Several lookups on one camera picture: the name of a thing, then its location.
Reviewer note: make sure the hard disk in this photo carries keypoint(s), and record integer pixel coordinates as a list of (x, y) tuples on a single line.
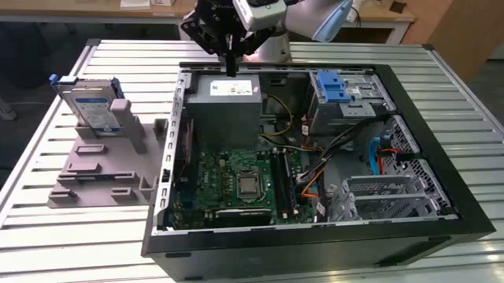
[(93, 115)]

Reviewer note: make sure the black PC case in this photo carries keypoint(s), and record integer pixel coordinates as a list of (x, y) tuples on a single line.
[(276, 253)]

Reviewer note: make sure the black graphics card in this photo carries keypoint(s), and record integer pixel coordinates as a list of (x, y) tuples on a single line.
[(240, 216)]

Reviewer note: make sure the wooden desk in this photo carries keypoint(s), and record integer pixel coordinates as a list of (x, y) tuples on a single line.
[(98, 9)]

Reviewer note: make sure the white paper sheet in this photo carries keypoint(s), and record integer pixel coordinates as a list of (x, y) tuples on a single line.
[(134, 4)]

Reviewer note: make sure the black RAM slot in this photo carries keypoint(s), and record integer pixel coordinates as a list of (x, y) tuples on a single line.
[(280, 182), (292, 188)]

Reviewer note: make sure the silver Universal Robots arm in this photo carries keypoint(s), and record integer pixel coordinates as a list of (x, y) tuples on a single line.
[(300, 17)]

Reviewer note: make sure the small white box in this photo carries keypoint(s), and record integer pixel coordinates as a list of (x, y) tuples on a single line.
[(164, 2)]

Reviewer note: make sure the green motherboard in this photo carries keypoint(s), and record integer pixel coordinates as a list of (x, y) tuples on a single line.
[(252, 159)]

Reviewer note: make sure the grey desk foot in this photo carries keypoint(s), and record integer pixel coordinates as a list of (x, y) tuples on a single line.
[(7, 113)]

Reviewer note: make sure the blue plastic drive latch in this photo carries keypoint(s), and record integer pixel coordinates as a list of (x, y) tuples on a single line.
[(331, 88)]

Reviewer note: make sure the grey power supply unit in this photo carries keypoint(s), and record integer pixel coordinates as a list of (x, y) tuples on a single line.
[(225, 118)]

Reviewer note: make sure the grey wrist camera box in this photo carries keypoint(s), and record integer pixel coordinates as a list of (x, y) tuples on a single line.
[(260, 14)]

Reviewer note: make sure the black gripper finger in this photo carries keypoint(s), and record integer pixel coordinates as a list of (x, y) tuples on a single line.
[(256, 41), (205, 38)]

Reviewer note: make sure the metal optical drive cage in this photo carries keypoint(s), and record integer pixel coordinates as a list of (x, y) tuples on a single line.
[(355, 110)]

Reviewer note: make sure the brown wooden cabinet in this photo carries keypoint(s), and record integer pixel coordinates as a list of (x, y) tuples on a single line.
[(464, 29)]

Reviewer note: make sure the metal CPU socket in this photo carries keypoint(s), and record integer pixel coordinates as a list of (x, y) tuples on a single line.
[(250, 196)]

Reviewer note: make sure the silver CPU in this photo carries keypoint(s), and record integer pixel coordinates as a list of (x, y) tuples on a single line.
[(249, 185)]

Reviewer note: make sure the grey parts rack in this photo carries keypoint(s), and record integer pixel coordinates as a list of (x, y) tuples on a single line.
[(118, 159)]

